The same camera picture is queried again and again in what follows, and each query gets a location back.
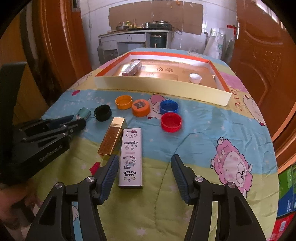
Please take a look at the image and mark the colourful cartoon tablecloth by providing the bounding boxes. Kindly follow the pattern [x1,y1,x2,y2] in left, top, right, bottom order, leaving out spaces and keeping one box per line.
[43,60,278,240]

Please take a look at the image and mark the person's hand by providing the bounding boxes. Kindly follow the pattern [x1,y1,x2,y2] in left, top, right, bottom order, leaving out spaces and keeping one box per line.
[1,180,37,230]

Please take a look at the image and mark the red bottle cap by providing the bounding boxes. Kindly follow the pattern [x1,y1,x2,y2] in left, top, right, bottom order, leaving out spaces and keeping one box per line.
[161,113,182,133]

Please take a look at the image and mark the black gas stove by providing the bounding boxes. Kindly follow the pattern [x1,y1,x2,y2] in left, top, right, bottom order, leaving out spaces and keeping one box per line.
[148,20,172,31]

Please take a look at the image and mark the grey kitchen counter cabinet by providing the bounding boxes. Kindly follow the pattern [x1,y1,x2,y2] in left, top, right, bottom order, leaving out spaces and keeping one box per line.
[97,29,174,65]

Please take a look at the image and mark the white Hello Kitty box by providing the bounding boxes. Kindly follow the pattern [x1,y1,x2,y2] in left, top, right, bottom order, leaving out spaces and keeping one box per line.
[118,128,142,189]

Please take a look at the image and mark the orange bottle cap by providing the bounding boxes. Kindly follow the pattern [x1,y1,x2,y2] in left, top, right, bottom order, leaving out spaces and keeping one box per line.
[115,95,133,110]

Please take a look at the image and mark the black bottle cap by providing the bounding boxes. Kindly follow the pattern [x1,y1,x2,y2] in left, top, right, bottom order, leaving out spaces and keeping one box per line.
[94,104,112,122]

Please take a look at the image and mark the green blue beer carton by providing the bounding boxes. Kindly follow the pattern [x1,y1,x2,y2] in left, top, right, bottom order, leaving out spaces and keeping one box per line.
[277,164,295,217]

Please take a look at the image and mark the cardboard wall sheet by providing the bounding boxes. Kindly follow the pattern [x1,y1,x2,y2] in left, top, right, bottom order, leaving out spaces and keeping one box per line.
[108,1,203,35]

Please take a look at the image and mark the white bottle cap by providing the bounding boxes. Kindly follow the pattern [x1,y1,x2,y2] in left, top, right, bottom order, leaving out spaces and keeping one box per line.
[189,73,202,84]

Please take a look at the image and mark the red carton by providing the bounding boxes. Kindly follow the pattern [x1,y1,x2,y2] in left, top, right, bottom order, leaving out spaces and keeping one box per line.
[269,212,295,241]

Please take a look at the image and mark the dark green appliance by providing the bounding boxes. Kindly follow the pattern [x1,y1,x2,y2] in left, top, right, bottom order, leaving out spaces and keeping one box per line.
[149,34,167,48]

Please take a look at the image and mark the metal pot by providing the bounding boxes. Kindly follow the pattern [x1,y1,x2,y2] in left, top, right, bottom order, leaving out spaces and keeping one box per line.
[115,26,130,31]

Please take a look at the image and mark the blue bottle cap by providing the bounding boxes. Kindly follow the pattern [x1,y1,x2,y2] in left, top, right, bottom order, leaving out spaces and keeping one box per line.
[159,99,179,114]

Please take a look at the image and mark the orange rimmed cardboard tray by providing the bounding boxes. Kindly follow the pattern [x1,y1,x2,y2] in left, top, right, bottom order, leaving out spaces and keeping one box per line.
[94,51,232,106]

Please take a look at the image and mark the brown wooden door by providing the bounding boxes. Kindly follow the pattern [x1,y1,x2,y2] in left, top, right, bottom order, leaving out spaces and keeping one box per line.
[230,1,295,141]

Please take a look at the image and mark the orange cap with label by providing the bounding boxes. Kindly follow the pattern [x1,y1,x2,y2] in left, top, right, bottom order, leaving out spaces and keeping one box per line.
[132,99,150,118]

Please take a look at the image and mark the wooden door frame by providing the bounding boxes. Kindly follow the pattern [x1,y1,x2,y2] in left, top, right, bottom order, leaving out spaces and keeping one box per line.
[32,1,92,105]

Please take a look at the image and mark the gold rectangular box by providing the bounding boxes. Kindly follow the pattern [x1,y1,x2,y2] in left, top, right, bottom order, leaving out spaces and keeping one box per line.
[98,117,127,156]

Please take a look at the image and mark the white plastic bags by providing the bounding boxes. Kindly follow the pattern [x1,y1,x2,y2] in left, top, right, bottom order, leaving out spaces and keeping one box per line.
[203,28,235,65]

